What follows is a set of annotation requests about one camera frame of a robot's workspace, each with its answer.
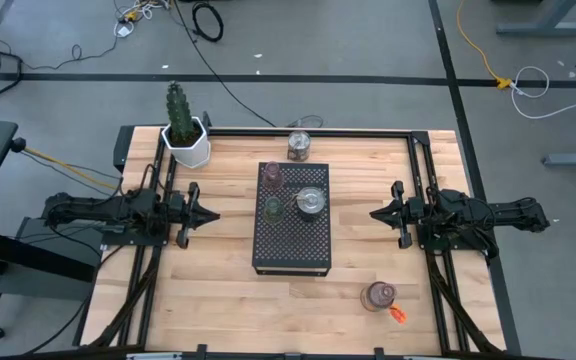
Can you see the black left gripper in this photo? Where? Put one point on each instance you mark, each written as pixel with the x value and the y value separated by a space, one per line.
pixel 184 235

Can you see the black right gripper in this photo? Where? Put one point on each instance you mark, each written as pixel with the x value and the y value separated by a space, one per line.
pixel 404 240

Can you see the small clear glass cup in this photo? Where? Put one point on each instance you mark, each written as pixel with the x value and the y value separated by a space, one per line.
pixel 273 210

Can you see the tin candle with white tag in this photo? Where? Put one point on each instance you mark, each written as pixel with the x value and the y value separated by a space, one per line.
pixel 311 202

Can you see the tin candle with orange tag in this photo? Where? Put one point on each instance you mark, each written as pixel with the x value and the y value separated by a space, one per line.
pixel 365 300

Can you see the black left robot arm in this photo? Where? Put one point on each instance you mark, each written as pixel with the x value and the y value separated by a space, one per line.
pixel 93 207

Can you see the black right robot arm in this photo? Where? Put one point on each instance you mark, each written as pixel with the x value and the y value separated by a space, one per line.
pixel 508 212

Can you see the white hexagonal plant pot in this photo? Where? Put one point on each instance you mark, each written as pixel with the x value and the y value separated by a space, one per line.
pixel 193 155

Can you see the black perforated metal shelf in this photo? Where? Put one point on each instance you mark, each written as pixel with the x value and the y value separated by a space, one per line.
pixel 293 245

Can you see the green cactus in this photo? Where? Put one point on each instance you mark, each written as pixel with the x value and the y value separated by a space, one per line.
pixel 179 112

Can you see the grey desk foot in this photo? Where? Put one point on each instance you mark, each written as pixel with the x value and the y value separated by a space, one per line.
pixel 575 159
pixel 543 29

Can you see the black round knob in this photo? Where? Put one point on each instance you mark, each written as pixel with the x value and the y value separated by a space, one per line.
pixel 17 145

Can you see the white power adapter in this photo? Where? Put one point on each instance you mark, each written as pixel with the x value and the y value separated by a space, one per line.
pixel 124 31

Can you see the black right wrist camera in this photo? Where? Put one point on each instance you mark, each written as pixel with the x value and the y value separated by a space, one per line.
pixel 415 206

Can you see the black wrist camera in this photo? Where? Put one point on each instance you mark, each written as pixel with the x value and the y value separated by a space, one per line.
pixel 173 202
pixel 415 206

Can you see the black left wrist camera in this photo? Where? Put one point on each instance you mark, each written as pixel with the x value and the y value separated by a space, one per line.
pixel 173 202

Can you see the black aluminium table frame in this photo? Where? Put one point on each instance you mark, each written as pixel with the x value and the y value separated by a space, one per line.
pixel 348 133

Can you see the black frame bracket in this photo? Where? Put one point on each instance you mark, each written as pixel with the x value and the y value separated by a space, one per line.
pixel 379 352
pixel 201 350

